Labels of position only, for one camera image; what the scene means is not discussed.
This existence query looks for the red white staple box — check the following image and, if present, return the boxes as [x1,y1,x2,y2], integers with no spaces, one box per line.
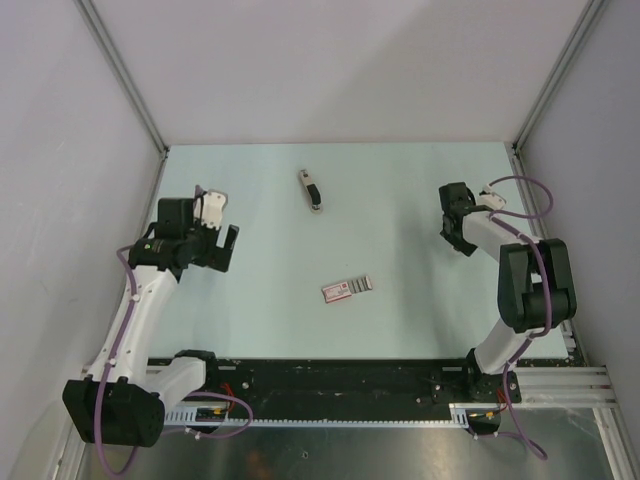
[321,275,373,304]

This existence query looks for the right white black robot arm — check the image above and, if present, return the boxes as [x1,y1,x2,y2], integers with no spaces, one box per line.
[439,182,577,403]

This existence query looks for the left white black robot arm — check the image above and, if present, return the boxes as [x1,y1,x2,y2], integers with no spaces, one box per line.
[62,190,239,447]

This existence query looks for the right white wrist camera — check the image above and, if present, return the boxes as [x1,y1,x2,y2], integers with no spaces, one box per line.
[478,185,507,211]

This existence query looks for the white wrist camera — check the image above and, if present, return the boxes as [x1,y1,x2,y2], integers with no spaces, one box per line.
[197,190,228,230]
[478,185,507,211]

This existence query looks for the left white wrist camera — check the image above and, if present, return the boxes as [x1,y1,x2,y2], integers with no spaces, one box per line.
[197,190,228,230]

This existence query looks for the left aluminium corner post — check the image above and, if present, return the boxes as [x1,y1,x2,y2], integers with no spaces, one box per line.
[74,0,168,156]

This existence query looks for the aluminium corner post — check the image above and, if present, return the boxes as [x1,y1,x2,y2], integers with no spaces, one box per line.
[512,0,610,153]
[74,0,168,156]

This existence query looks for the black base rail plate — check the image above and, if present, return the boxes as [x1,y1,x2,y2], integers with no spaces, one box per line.
[164,357,524,421]

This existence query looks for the grey slotted cable duct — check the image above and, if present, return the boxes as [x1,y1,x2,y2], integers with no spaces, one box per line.
[164,403,507,429]

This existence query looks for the right aluminium corner post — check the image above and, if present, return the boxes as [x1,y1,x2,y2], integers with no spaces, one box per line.
[512,0,610,153]

